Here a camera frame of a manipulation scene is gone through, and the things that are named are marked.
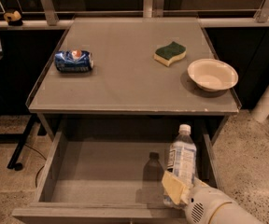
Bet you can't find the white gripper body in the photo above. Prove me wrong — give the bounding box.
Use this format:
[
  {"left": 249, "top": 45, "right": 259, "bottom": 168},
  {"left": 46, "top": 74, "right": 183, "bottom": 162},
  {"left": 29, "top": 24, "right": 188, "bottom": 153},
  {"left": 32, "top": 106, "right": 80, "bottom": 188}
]
[{"left": 185, "top": 186, "right": 232, "bottom": 224}]

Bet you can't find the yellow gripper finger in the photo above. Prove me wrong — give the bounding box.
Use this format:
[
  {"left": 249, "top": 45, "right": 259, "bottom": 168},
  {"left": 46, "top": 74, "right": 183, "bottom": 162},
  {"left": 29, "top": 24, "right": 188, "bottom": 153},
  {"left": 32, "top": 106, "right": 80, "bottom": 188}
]
[
  {"left": 193, "top": 177, "right": 208, "bottom": 188},
  {"left": 162, "top": 171, "right": 191, "bottom": 205}
]

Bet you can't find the clear plastic water bottle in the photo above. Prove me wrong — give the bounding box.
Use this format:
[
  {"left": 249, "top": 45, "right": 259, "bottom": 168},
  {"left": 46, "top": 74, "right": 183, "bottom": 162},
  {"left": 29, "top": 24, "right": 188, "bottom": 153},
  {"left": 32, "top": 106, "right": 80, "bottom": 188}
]
[{"left": 163, "top": 124, "right": 196, "bottom": 208}]

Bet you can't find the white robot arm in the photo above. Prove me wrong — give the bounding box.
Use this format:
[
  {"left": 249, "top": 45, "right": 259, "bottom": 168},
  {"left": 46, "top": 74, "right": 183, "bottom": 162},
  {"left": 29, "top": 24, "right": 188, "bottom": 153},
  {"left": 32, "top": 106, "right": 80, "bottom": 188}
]
[{"left": 162, "top": 171, "right": 263, "bottom": 224}]

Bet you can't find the open grey top drawer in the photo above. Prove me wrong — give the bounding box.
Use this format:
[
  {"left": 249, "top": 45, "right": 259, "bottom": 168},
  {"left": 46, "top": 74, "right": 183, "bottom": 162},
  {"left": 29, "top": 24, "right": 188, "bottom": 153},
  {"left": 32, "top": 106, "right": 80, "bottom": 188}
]
[{"left": 11, "top": 130, "right": 248, "bottom": 224}]

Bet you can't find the white paper bowl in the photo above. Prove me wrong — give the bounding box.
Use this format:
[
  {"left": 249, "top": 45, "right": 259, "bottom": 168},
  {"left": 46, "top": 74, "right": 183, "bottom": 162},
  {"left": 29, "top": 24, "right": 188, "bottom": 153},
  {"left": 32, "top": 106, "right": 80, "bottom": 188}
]
[{"left": 188, "top": 59, "right": 238, "bottom": 91}]

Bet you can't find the green and yellow sponge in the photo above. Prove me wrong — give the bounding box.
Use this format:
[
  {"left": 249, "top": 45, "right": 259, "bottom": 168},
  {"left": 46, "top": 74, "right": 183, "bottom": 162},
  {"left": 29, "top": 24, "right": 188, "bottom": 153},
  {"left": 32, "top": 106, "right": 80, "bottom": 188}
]
[{"left": 153, "top": 41, "right": 187, "bottom": 67}]

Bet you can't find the grey cabinet table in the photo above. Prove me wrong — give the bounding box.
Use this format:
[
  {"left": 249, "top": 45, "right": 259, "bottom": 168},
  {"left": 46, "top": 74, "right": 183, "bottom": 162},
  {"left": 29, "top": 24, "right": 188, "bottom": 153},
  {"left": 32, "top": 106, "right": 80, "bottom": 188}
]
[{"left": 27, "top": 18, "right": 240, "bottom": 136}]

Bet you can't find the black table leg stand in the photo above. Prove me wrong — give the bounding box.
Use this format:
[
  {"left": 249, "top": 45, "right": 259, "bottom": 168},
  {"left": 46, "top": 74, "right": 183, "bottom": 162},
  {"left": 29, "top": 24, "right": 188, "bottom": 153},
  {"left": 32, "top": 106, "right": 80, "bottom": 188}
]
[{"left": 0, "top": 115, "right": 46, "bottom": 171}]

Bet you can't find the crushed blue soda can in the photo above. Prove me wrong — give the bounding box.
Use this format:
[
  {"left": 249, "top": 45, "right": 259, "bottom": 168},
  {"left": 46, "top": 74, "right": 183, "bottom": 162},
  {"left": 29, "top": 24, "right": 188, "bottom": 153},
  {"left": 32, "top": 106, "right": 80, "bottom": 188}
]
[{"left": 54, "top": 49, "right": 93, "bottom": 73}]

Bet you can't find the yellow black tape dispenser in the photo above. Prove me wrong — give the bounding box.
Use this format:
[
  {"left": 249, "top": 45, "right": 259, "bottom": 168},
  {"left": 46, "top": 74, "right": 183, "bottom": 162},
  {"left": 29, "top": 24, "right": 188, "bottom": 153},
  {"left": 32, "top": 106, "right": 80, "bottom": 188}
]
[{"left": 4, "top": 9, "right": 22, "bottom": 26}]

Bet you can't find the black floor cable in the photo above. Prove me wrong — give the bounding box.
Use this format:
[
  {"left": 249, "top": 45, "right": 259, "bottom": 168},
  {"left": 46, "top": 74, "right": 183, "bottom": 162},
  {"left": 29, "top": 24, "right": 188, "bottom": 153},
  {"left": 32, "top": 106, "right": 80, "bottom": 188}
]
[{"left": 0, "top": 124, "right": 49, "bottom": 189}]

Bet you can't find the metal window railing frame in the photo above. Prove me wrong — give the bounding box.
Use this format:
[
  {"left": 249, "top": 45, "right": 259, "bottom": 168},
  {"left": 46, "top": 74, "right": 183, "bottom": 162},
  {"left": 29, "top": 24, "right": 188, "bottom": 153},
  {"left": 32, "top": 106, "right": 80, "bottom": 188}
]
[{"left": 0, "top": 0, "right": 269, "bottom": 30}]

